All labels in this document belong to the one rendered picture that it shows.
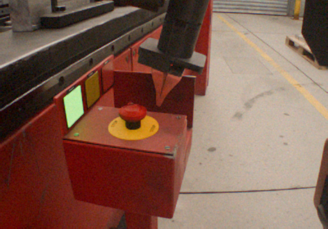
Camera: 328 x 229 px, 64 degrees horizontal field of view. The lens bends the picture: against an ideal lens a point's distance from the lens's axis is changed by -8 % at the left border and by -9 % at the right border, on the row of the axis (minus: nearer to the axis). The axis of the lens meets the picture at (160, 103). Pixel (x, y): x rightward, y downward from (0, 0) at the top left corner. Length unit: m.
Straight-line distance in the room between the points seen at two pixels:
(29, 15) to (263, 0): 7.57
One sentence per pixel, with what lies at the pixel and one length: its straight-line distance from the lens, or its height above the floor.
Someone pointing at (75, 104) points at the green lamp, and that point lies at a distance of 0.42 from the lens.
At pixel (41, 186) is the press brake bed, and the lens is 0.55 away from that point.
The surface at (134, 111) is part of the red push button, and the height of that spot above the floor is 0.81.
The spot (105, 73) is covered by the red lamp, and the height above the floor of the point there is 0.82.
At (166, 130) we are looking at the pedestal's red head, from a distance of 0.40.
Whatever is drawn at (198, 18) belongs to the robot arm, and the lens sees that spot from 0.42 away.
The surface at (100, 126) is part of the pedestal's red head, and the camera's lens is 0.42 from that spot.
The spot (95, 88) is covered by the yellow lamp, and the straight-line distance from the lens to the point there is 0.47.
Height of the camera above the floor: 0.99
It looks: 26 degrees down
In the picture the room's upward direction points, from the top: straight up
